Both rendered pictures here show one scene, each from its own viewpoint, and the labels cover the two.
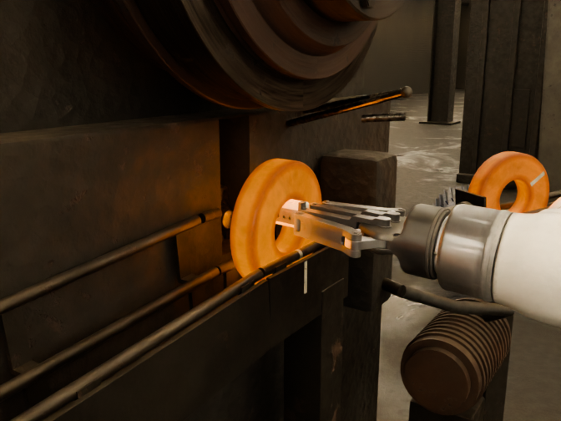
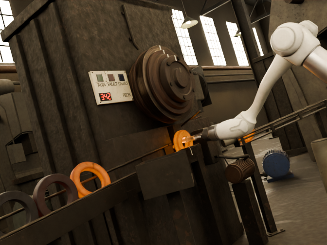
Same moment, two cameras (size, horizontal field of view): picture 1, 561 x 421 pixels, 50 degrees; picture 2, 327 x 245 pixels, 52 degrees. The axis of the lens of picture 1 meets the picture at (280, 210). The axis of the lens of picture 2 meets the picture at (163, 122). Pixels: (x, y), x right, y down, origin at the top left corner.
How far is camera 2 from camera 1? 1.34 m
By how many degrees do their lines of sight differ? 18
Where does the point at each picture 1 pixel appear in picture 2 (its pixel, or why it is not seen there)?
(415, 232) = (204, 132)
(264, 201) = (178, 137)
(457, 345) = (234, 164)
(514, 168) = not seen: hidden behind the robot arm
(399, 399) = not seen: hidden behind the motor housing
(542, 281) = (222, 131)
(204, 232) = (169, 148)
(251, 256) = (178, 147)
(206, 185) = (167, 139)
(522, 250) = (219, 128)
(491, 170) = not seen: hidden behind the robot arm
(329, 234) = (190, 138)
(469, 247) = (212, 131)
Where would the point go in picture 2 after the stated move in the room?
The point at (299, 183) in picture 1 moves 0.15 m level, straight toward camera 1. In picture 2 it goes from (185, 133) to (183, 134)
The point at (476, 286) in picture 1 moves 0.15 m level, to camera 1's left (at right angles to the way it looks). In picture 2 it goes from (215, 137) to (189, 144)
